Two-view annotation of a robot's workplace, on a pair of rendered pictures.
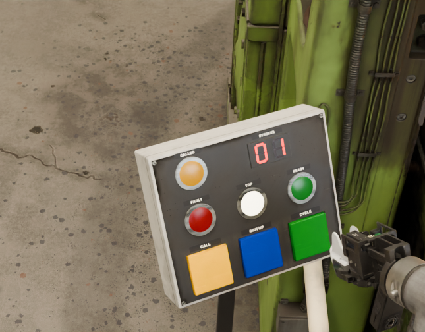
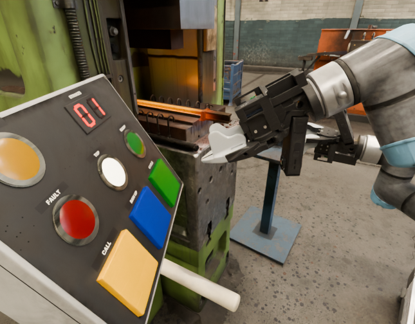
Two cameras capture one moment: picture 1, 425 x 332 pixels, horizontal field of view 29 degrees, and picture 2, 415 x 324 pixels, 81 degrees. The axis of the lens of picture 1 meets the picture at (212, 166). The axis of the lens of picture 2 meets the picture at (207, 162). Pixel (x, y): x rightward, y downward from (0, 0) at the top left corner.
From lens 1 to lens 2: 1.15 m
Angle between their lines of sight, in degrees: 50
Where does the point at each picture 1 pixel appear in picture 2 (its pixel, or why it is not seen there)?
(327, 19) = (42, 23)
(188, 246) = (89, 264)
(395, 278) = (333, 82)
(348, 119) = not seen: hidden behind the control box
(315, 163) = (129, 120)
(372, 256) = (277, 103)
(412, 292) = (368, 69)
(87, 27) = not seen: outside the picture
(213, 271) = (137, 267)
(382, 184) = not seen: hidden behind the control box
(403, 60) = (110, 62)
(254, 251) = (149, 217)
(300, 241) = (165, 188)
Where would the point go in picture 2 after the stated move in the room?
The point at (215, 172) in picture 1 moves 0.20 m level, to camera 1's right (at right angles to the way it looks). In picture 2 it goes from (51, 148) to (162, 105)
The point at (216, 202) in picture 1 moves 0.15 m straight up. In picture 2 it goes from (80, 187) to (38, 50)
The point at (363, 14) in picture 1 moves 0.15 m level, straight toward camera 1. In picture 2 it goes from (71, 9) to (108, 6)
